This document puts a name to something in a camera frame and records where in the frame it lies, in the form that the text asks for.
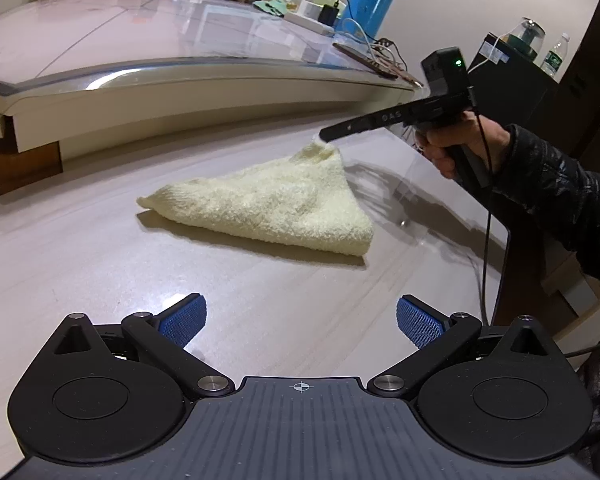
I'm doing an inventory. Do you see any person's right forearm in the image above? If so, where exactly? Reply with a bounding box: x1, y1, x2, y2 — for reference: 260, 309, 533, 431
487, 124, 600, 281

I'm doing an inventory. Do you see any white power strip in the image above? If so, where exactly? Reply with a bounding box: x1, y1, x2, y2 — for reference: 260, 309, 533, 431
284, 10, 336, 37

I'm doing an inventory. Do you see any person's right hand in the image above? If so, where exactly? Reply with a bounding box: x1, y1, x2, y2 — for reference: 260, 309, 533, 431
414, 111, 512, 179

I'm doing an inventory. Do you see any clear water bottle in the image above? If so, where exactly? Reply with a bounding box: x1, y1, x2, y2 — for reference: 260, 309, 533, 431
540, 32, 571, 79

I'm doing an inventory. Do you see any black low cabinet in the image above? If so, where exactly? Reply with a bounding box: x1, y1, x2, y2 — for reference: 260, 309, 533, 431
467, 31, 589, 161

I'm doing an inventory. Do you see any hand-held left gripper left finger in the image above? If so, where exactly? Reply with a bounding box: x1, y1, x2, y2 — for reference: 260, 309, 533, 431
52, 292, 236, 397

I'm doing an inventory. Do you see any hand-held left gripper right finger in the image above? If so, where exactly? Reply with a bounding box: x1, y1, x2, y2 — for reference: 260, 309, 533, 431
367, 294, 551, 397

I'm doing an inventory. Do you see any blue thermos flask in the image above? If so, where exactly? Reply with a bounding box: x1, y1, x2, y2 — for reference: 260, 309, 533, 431
341, 0, 405, 44

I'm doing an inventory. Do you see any glass-topped dining table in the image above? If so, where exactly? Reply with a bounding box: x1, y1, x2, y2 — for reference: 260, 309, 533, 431
0, 0, 424, 201

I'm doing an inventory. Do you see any white charging cable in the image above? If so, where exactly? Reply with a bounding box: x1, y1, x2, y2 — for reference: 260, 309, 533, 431
332, 16, 381, 54

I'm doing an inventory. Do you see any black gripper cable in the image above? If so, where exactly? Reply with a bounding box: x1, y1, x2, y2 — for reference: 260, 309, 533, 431
467, 87, 501, 326

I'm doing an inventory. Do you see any black wire stand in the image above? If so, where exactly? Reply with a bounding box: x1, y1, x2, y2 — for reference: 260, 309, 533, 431
374, 37, 407, 69

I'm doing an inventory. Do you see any pale yellow towel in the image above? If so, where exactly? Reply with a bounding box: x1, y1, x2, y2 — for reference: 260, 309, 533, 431
136, 141, 375, 257

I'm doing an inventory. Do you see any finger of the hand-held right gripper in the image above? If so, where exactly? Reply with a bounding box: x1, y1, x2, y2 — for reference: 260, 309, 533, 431
319, 111, 370, 144

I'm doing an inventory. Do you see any dark smartphone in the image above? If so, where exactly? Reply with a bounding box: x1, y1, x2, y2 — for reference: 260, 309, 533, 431
332, 41, 399, 80

